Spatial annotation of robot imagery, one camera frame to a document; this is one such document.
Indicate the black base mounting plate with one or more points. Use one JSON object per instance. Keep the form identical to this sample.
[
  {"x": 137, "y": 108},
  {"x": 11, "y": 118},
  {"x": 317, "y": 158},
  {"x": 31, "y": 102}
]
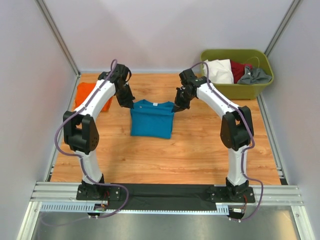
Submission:
[{"x": 156, "y": 197}]

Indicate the aluminium frame post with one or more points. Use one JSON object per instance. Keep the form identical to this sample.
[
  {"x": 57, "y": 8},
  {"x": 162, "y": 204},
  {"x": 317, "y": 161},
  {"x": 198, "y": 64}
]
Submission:
[
  {"x": 293, "y": 7},
  {"x": 57, "y": 35}
]

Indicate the dark red t-shirt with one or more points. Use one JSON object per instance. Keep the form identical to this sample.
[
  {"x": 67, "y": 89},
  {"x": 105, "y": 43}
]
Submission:
[{"x": 238, "y": 70}]

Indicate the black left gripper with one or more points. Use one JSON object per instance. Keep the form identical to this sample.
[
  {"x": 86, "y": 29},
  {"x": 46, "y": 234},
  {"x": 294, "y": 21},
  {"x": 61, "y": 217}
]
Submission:
[{"x": 127, "y": 102}]

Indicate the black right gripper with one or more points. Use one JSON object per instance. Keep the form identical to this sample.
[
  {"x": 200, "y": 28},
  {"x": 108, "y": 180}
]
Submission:
[{"x": 179, "y": 105}]

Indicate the aluminium frame post right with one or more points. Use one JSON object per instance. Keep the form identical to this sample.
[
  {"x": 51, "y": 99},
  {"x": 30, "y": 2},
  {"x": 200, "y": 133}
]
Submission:
[{"x": 293, "y": 7}]

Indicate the white t-shirt with green stripe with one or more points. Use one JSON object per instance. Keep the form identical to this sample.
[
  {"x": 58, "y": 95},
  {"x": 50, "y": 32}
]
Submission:
[{"x": 219, "y": 71}]

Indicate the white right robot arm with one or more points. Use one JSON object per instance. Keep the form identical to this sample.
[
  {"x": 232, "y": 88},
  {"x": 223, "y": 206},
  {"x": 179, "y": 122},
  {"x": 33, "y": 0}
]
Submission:
[{"x": 236, "y": 130}]

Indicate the folded orange t-shirt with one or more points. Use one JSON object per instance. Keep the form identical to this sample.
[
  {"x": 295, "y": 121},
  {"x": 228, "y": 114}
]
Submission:
[{"x": 83, "y": 91}]

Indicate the aluminium frame post left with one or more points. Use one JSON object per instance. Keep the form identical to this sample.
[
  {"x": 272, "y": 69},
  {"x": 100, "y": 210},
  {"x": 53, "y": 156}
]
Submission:
[{"x": 57, "y": 35}]

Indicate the blue t-shirt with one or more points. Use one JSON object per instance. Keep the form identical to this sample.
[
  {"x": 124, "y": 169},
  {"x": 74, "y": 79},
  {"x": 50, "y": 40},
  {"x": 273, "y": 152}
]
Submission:
[{"x": 152, "y": 119}]

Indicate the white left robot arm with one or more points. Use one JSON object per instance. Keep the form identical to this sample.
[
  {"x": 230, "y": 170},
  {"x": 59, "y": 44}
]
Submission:
[{"x": 81, "y": 134}]

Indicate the grey t-shirt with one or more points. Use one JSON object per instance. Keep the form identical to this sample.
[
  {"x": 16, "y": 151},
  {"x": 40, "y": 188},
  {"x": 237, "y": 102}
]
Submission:
[{"x": 254, "y": 75}]

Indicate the green plastic laundry basket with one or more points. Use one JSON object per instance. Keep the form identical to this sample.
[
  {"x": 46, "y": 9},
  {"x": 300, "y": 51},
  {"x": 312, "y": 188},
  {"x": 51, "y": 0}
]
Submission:
[{"x": 252, "y": 57}]

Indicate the aluminium front rail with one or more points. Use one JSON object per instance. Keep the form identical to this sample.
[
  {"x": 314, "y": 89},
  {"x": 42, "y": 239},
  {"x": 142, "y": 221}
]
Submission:
[{"x": 61, "y": 197}]

